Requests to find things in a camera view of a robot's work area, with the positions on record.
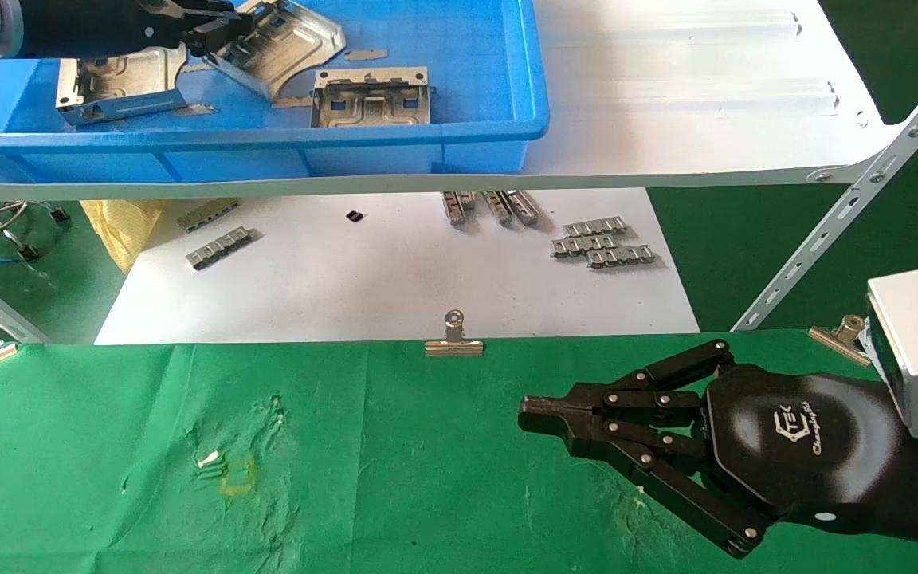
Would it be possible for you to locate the white metal shelf board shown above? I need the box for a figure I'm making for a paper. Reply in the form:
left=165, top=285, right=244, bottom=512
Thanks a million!
left=0, top=0, right=906, bottom=202

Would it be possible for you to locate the blue plastic bin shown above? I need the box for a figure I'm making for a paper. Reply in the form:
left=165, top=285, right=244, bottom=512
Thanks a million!
left=0, top=0, right=550, bottom=184

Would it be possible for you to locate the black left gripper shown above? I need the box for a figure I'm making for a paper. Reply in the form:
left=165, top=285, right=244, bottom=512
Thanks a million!
left=69, top=0, right=253, bottom=58

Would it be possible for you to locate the white slotted shelf brace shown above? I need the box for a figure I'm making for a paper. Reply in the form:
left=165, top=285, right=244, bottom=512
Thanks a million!
left=734, top=48, right=918, bottom=332

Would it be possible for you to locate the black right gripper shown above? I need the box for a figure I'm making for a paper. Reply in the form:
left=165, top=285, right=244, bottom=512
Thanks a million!
left=519, top=339, right=906, bottom=559

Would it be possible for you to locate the green cloth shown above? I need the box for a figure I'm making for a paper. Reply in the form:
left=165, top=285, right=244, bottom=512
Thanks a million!
left=0, top=328, right=918, bottom=574

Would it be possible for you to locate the yellow plastic bag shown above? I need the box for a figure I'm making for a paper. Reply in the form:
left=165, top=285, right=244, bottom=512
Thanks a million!
left=80, top=199, right=165, bottom=274

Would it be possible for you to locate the white sheet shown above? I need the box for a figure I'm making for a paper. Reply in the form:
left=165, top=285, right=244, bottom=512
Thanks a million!
left=95, top=189, right=700, bottom=345

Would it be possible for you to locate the small toothed metal clip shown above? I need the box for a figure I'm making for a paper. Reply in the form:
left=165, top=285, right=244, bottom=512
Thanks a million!
left=481, top=191, right=514, bottom=226
left=561, top=217, right=629, bottom=238
left=441, top=191, right=477, bottom=226
left=186, top=226, right=254, bottom=271
left=505, top=191, right=541, bottom=226
left=177, top=199, right=241, bottom=234
left=550, top=234, right=618, bottom=259
left=585, top=246, right=657, bottom=269

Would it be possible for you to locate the silver sheet metal bracket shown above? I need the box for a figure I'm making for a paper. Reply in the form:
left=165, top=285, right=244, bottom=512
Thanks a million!
left=204, top=0, right=347, bottom=100
left=56, top=44, right=189, bottom=127
left=311, top=67, right=433, bottom=128

